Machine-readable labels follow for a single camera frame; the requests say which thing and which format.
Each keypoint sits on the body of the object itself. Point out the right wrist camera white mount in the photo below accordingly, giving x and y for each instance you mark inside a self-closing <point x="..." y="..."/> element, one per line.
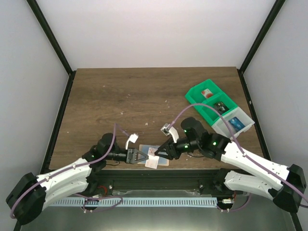
<point x="169" y="130"/>

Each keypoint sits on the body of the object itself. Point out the black frame side rail left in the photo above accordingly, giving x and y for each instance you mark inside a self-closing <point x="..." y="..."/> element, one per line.
<point x="57" y="124"/>

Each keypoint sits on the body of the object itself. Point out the black frame post left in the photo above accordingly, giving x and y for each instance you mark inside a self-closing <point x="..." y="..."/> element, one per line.
<point x="34" y="6"/>

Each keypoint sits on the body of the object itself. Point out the black frame post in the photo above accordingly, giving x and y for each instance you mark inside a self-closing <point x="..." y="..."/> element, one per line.
<point x="34" y="6"/>
<point x="277" y="6"/>

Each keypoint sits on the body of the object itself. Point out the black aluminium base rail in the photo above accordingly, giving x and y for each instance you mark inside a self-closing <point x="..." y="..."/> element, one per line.
<point x="203" y="181"/>

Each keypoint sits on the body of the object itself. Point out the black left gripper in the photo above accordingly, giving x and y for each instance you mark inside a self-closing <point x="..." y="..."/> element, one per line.
<point x="130" y="156"/>

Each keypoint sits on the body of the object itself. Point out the black frame side rail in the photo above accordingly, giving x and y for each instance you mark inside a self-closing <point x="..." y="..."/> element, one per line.
<point x="258" y="129"/>
<point x="57" y="124"/>

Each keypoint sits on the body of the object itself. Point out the green plastic bin middle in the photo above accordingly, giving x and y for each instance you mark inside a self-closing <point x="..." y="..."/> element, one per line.
<point x="208" y="114"/>

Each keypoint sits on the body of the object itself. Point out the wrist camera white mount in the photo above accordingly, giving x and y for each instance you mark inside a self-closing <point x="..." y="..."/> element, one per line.
<point x="169" y="130"/>
<point x="131" y="139"/>

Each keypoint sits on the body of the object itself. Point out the green plastic bin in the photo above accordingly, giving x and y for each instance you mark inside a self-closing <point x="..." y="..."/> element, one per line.
<point x="194" y="94"/>
<point x="208" y="114"/>

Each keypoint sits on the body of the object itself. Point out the black frame post right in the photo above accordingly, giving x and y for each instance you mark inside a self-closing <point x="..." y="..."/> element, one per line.
<point x="277" y="6"/>

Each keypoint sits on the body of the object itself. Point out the black frame side rail right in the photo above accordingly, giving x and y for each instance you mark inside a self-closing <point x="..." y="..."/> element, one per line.
<point x="258" y="129"/>

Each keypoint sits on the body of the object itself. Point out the white plastic bin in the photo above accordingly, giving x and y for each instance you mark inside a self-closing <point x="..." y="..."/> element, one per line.
<point x="220" y="127"/>

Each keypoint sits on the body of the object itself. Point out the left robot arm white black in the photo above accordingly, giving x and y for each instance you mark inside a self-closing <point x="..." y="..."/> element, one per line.
<point x="32" y="194"/>

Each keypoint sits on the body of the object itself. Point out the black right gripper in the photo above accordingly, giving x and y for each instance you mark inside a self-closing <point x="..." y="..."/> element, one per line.
<point x="172" y="150"/>

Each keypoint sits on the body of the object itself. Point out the light blue slotted cable duct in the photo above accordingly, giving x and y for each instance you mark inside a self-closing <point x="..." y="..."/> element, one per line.
<point x="140" y="202"/>

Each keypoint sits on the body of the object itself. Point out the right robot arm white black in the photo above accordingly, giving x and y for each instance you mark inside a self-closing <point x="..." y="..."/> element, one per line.
<point x="283" y="185"/>

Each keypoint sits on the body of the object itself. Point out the green plastic bin far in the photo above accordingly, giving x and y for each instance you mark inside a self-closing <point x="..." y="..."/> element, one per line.
<point x="194" y="94"/>

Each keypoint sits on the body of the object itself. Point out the metal sheet front panel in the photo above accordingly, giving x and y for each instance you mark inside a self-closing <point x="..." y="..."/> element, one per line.
<point x="258" y="215"/>

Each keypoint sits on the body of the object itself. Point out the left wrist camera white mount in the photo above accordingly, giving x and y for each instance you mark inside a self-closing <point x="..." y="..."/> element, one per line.
<point x="131" y="139"/>

